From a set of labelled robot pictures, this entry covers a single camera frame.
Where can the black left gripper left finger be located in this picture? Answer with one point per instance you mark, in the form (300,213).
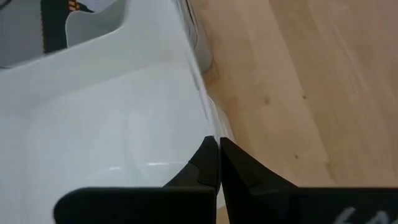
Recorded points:
(186,205)

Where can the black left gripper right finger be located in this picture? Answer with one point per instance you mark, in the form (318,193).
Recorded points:
(264,202)

